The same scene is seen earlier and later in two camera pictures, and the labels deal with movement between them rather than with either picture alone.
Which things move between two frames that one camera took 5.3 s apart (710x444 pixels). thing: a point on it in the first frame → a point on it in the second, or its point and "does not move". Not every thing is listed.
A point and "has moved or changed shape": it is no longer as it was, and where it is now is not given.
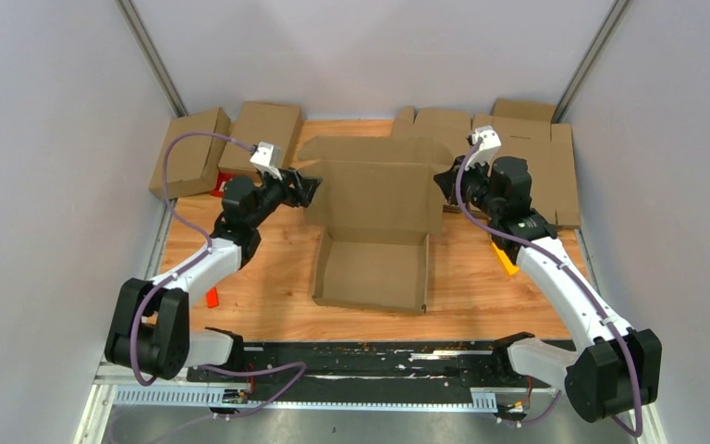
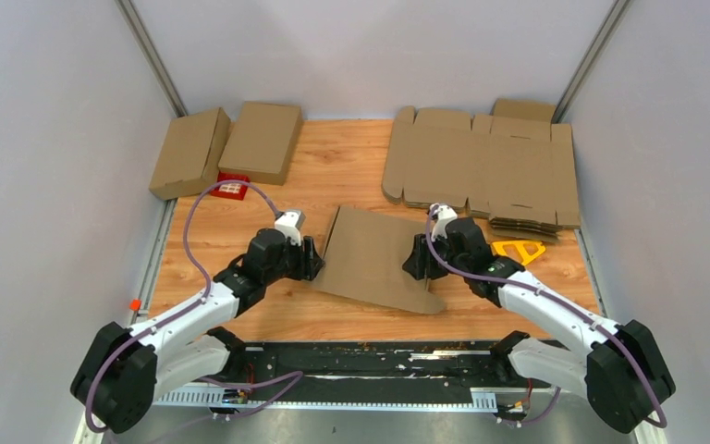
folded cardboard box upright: (259, 122) does not move
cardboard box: (193, 162) does not move
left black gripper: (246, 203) → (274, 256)
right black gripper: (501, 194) → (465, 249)
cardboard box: (381, 198) has moved or changed shape
